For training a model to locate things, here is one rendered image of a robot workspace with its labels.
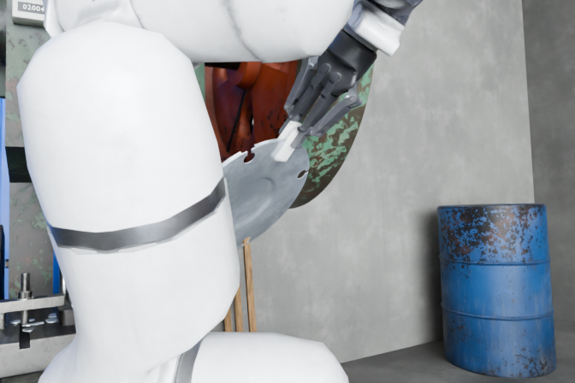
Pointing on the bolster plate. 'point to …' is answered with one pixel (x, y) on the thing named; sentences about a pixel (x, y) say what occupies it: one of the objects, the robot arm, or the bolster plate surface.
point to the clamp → (25, 302)
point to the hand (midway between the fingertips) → (287, 141)
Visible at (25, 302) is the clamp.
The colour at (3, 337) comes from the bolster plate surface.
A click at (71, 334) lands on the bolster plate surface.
